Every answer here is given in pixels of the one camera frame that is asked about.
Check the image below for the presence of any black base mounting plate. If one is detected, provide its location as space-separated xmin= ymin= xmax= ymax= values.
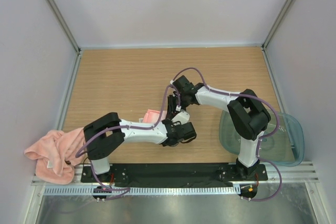
xmin=97 ymin=163 xmax=268 ymax=184

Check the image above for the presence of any aluminium frame post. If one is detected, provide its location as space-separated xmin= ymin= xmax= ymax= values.
xmin=261 ymin=0 xmax=296 ymax=51
xmin=45 ymin=0 xmax=81 ymax=54

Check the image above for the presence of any left aluminium frame post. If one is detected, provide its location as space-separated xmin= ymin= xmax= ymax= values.
xmin=45 ymin=0 xmax=81 ymax=54

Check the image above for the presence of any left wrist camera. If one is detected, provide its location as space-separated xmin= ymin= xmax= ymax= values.
xmin=172 ymin=105 xmax=190 ymax=124

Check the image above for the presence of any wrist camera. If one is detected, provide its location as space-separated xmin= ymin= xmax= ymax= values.
xmin=172 ymin=105 xmax=190 ymax=124
xmin=172 ymin=75 xmax=195 ymax=94

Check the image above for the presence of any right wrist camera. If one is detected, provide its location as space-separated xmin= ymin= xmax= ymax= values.
xmin=172 ymin=75 xmax=195 ymax=94

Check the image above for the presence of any plain pink towel pile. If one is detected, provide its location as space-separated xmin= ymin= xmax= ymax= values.
xmin=24 ymin=128 xmax=85 ymax=185

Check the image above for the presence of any pink rabbit pattern towel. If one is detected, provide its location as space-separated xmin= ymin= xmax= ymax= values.
xmin=139 ymin=109 xmax=160 ymax=123

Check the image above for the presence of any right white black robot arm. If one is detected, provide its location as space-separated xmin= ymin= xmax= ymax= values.
xmin=166 ymin=83 xmax=271 ymax=180

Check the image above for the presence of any clear teal plastic bin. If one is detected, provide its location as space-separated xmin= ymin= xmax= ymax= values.
xmin=219 ymin=111 xmax=305 ymax=167

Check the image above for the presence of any right aluminium frame post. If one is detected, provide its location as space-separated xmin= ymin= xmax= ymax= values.
xmin=261 ymin=0 xmax=296 ymax=51

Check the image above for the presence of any slotted metal cable rail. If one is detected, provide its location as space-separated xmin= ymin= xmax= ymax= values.
xmin=43 ymin=184 xmax=240 ymax=196

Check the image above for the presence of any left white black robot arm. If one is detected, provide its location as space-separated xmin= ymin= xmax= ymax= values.
xmin=76 ymin=111 xmax=197 ymax=182

